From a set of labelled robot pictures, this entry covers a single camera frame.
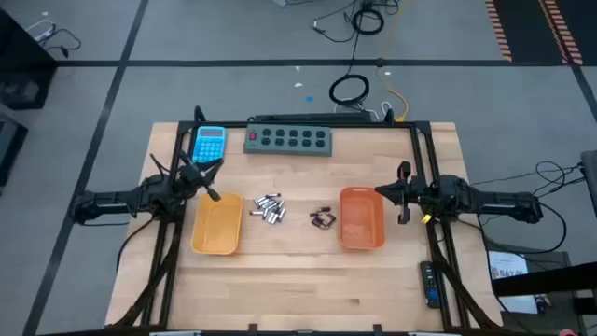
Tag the light blue calculator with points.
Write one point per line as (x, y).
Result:
(208, 147)

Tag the yellow plastic bin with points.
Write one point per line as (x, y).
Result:
(217, 224)

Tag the black remote control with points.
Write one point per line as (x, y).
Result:
(431, 284)

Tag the dark grey side table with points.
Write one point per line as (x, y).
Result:
(550, 261)

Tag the black aluminium rig frame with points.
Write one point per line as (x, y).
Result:
(350, 124)

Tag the orange plastic bin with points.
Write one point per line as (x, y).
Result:
(361, 217)

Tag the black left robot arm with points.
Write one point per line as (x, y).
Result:
(112, 203)

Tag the dark floor equipment box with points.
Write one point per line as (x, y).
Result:
(9, 149)

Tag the grey-green power strip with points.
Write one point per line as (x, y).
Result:
(289, 150)

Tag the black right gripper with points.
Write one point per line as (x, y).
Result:
(415, 191)

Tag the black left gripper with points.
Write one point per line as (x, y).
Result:
(191, 179)

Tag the long black power bar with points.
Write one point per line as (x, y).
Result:
(312, 117)

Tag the black desk bar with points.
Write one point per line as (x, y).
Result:
(559, 280)

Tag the white printed paper sheet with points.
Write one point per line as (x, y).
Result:
(506, 259)

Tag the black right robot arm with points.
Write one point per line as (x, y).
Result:
(503, 205)

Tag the black cabinet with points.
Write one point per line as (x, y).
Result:
(23, 70)

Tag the small pink object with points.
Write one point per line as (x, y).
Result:
(566, 333)

